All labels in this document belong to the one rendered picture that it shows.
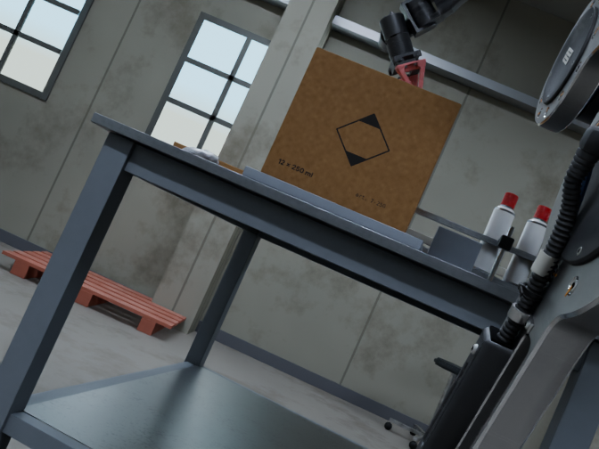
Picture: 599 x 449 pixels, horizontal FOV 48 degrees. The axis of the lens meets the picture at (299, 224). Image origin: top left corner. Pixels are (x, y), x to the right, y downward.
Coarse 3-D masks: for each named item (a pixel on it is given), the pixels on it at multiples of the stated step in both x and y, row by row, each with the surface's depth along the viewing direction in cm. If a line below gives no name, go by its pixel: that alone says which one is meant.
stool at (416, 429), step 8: (440, 360) 409; (448, 368) 401; (456, 368) 401; (456, 376) 412; (448, 384) 411; (440, 400) 411; (384, 424) 416; (400, 424) 413; (416, 424) 435; (416, 432) 411; (424, 432) 418; (416, 440) 389
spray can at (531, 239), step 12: (540, 216) 160; (528, 228) 160; (540, 228) 159; (528, 240) 159; (540, 240) 159; (528, 252) 158; (516, 264) 159; (528, 264) 158; (504, 276) 160; (516, 276) 158
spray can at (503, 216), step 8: (504, 200) 162; (512, 200) 162; (496, 208) 162; (504, 208) 161; (512, 208) 162; (496, 216) 161; (504, 216) 160; (512, 216) 161; (488, 224) 162; (496, 224) 161; (504, 224) 160; (488, 232) 161; (496, 232) 160; (504, 232) 160; (496, 240) 160; (488, 248) 160; (496, 248) 160; (480, 256) 160; (488, 256) 160; (496, 256) 161; (480, 264) 160; (488, 264) 160; (488, 272) 160
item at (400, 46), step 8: (392, 40) 153; (400, 40) 152; (408, 40) 153; (392, 48) 153; (400, 48) 152; (408, 48) 152; (392, 56) 153; (400, 56) 149; (408, 56) 150; (416, 56) 149
